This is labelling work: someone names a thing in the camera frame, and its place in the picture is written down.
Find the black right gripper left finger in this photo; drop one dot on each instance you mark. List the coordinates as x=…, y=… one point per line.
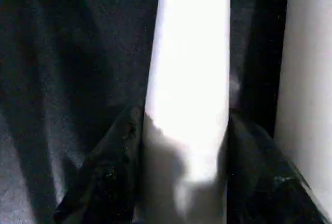
x=109, y=177

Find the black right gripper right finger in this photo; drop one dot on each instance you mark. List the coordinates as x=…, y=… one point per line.
x=264, y=182

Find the black mat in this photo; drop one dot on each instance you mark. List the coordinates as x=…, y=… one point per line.
x=64, y=66

